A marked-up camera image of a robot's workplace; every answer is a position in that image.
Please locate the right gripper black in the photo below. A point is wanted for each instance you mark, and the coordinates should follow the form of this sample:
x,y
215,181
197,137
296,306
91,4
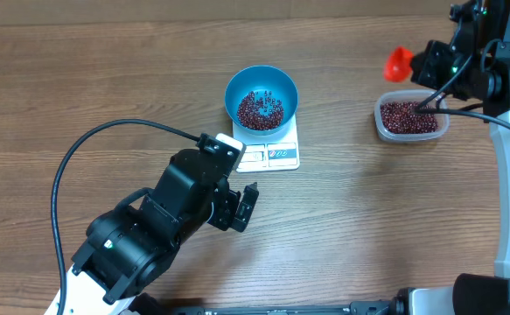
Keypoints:
x,y
426,66

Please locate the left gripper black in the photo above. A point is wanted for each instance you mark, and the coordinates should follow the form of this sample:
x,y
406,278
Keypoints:
x,y
226,217

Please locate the orange measuring scoop blue handle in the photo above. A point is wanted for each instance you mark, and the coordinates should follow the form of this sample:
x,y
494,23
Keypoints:
x,y
397,68

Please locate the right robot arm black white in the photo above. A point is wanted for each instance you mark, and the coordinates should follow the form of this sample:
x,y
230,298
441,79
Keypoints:
x,y
471,78

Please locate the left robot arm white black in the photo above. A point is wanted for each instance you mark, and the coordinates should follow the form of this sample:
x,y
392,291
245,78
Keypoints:
x,y
132,245

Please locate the white digital kitchen scale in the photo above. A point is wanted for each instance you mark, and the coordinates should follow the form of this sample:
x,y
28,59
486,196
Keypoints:
x,y
268,153

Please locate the red beans in bowl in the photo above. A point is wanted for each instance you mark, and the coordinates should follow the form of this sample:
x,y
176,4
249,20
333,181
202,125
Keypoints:
x,y
260,110

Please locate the blue bowl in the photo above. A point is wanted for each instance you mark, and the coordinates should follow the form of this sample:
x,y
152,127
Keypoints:
x,y
259,78

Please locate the clear plastic container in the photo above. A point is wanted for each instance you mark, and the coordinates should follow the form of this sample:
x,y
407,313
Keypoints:
x,y
408,95

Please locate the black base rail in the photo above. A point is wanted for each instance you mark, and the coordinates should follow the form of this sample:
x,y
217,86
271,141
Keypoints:
x,y
281,308

